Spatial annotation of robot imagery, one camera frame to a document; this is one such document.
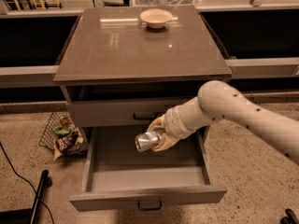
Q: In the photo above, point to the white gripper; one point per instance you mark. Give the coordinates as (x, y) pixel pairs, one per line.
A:
(173, 121)

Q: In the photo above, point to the open grey middle drawer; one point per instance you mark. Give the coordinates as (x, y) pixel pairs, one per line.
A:
(117, 176)

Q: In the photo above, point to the black object bottom right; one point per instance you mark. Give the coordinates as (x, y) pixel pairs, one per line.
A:
(290, 217)

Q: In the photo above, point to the wire basket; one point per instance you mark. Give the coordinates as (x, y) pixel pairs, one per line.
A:
(48, 137)

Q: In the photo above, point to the silver redbull can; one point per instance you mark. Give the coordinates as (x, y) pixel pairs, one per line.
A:
(147, 140)

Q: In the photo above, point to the brown snack bag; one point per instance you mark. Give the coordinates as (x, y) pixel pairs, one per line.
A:
(70, 144)

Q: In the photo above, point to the white bowl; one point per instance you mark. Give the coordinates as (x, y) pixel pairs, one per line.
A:
(156, 18)

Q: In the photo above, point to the green bowl in basket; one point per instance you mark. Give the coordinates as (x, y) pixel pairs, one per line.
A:
(60, 131)

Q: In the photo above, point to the small can in basket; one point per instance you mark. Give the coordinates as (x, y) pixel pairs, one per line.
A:
(64, 121)

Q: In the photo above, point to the closed grey upper drawer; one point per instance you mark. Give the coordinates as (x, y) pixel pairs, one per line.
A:
(120, 112)

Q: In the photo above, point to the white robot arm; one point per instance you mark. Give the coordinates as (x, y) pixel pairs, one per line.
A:
(215, 101)

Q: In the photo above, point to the grey drawer cabinet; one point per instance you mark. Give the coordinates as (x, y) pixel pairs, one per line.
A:
(113, 55)

